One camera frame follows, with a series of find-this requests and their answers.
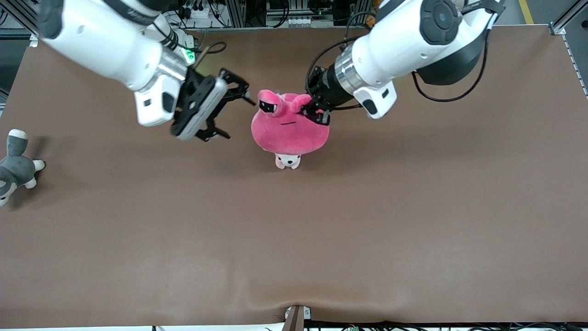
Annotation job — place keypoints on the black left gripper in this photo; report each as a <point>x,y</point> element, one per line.
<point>323,92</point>

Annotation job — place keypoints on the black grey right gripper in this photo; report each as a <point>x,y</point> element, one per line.
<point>231,82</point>

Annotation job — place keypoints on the pink round plush toy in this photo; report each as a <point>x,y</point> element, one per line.
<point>289,131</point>

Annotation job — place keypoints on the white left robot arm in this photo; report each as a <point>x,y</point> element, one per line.
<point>404,41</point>

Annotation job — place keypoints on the white pink dog plush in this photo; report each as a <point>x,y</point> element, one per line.
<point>288,161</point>

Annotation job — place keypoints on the white power strip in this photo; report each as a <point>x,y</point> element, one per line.
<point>200,11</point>

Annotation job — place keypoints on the grey white husky plush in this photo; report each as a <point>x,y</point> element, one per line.
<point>16,168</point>

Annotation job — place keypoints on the aluminium frame profile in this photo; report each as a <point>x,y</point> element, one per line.
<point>569,18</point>
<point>18,16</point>

